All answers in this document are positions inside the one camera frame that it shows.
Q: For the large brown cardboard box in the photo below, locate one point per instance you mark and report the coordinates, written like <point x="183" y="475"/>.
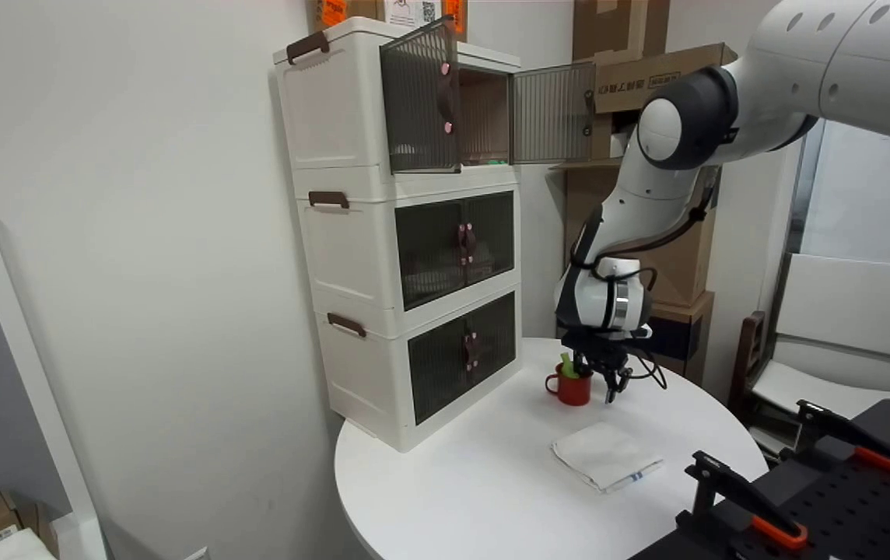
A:
<point x="688" y="267"/>

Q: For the orange and white box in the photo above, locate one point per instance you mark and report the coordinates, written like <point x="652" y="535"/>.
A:
<point x="334" y="11"/>

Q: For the open-flap cardboard box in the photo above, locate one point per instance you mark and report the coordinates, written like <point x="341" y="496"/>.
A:
<point x="621" y="87"/>

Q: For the white board panel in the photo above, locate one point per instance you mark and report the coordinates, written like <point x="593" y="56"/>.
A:
<point x="859" y="313"/>

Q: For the white folded cloth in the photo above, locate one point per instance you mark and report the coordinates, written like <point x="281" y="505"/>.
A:
<point x="601" y="455"/>

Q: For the green item in cup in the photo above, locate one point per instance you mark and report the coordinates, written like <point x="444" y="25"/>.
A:
<point x="567" y="365"/>

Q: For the cardboard box with black band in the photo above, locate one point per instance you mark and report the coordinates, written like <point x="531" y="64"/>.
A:
<point x="682" y="337"/>

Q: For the white three-tier storage cabinet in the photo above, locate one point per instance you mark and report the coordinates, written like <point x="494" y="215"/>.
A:
<point x="345" y="112"/>

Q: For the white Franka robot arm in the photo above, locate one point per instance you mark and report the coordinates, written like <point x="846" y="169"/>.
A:
<point x="830" y="64"/>

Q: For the black red clamp tool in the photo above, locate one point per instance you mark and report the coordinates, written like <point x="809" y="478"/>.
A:
<point x="859" y="514"/>

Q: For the tinted cabinet door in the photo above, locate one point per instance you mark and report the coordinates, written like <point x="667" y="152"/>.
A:
<point x="419" y="105"/>
<point x="554" y="112"/>

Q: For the small taped cardboard box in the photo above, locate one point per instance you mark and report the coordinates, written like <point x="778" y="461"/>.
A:
<point x="612" y="25"/>

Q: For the brown wooden chair part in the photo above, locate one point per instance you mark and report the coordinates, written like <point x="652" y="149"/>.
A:
<point x="747" y="360"/>

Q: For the orange cup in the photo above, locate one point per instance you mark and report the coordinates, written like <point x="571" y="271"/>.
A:
<point x="571" y="389"/>

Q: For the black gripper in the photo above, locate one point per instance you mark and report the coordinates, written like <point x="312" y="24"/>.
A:
<point x="601" y="346"/>

